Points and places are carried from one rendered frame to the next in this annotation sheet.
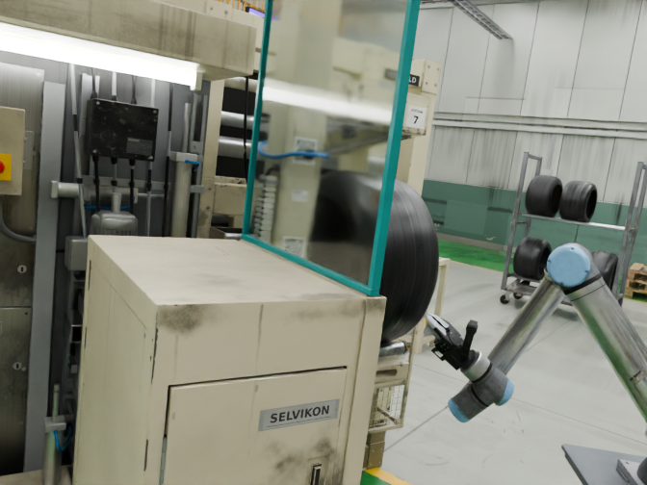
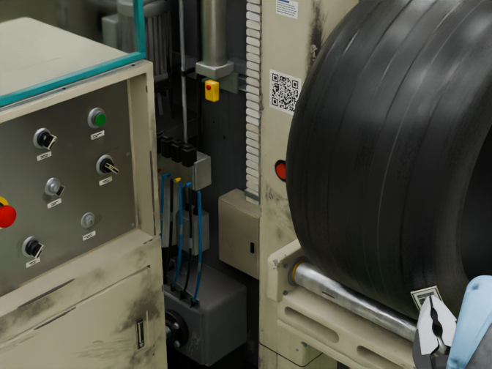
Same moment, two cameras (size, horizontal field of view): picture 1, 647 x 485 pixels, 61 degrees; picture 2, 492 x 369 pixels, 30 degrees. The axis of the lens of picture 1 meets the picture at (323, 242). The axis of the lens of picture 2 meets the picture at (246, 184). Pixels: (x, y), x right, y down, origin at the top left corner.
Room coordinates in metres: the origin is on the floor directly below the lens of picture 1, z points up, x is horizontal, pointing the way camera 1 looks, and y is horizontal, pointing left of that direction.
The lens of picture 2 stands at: (1.18, -1.41, 1.86)
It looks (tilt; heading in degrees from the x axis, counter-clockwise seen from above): 28 degrees down; 76
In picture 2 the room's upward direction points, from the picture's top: straight up
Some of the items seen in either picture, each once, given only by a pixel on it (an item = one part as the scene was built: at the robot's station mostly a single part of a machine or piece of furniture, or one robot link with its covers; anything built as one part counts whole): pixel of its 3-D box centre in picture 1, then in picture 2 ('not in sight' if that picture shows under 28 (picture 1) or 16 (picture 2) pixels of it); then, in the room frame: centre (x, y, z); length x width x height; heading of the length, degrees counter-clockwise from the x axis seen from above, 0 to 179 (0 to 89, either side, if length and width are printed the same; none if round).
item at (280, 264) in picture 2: not in sight; (339, 240); (1.74, 0.06, 0.90); 0.40 x 0.03 x 0.10; 33
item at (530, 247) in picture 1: (570, 237); not in sight; (6.79, -3.00, 0.96); 1.33 x 0.64 x 1.92; 53
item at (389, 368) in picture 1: (357, 370); (367, 335); (1.72, -0.16, 0.84); 0.36 x 0.09 x 0.06; 123
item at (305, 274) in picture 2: (361, 351); (371, 307); (1.72, -0.17, 0.90); 0.35 x 0.05 x 0.05; 123
